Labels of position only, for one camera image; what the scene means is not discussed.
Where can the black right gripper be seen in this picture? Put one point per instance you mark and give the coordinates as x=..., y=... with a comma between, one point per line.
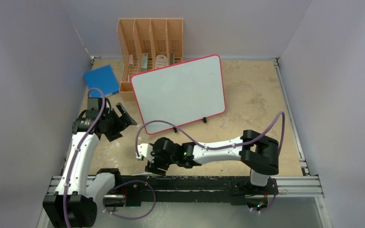
x=154, y=167

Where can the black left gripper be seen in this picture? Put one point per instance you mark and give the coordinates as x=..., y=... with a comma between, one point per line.
x=115, y=133

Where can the green whiteboard marker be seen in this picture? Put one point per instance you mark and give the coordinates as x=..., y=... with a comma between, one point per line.
x=141, y=174

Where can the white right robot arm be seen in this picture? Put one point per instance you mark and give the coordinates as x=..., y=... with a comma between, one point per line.
x=257, y=151

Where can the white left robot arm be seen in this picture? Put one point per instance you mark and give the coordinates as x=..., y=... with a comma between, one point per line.
x=74, y=202

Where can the pink-framed whiteboard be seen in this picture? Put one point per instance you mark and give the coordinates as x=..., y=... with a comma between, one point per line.
x=180, y=94

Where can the orange plastic file organizer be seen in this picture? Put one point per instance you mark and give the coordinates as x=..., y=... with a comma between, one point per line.
x=141, y=40

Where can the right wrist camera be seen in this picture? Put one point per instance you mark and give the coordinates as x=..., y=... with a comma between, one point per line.
x=144, y=151

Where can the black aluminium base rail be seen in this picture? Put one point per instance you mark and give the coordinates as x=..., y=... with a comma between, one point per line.
x=235, y=190

